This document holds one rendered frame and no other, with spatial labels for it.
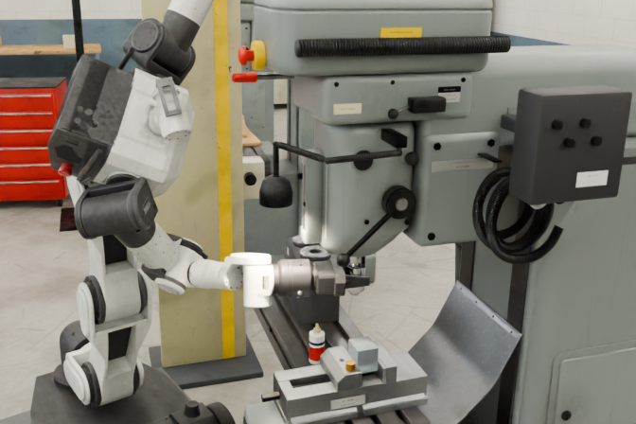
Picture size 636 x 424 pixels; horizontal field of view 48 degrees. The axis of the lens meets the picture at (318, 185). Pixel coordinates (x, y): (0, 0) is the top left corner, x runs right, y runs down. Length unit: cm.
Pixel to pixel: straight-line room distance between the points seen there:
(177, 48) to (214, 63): 144
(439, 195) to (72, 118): 82
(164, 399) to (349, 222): 117
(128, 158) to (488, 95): 81
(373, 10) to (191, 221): 214
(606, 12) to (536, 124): 621
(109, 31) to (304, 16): 915
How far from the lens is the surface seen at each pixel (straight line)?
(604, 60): 175
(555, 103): 135
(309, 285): 164
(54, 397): 258
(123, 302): 211
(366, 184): 151
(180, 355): 368
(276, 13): 139
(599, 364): 190
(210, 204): 338
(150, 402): 248
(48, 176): 614
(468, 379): 187
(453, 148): 155
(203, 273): 176
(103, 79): 171
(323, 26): 138
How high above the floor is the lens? 194
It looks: 17 degrees down
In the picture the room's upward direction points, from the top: 1 degrees clockwise
